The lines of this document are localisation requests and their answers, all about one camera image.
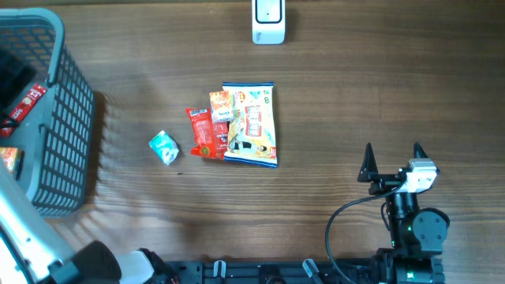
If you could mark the grey plastic shopping basket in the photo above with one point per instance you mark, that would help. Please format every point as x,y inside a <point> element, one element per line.
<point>56,134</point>

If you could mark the orange Kleenex Enjoy pack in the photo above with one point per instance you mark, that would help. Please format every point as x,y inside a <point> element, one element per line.
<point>12,158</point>

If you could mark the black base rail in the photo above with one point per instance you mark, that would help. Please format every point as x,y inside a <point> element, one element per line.
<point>363,270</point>

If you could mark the teal Kleenex tissue pack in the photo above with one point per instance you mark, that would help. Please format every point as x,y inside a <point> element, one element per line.
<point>165,147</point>

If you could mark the red snack packet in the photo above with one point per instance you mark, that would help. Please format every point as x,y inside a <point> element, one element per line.
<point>211,138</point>

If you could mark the white barcode scanner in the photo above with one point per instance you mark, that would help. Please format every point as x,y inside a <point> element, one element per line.
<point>268,22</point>

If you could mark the orange Kleenex Cherish pack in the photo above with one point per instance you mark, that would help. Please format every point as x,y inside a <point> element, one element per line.
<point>222,107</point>

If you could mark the yellow chips bag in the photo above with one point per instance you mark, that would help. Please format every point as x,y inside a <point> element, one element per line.
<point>251,135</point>

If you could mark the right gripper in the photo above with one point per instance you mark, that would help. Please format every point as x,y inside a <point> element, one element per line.
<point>383,182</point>

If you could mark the red Nescafe coffee stick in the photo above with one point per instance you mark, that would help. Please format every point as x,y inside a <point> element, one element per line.
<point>20,112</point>

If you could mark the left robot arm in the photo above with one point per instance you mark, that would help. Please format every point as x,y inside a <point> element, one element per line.
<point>32,252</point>

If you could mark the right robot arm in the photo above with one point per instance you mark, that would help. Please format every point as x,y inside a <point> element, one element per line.
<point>417,235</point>

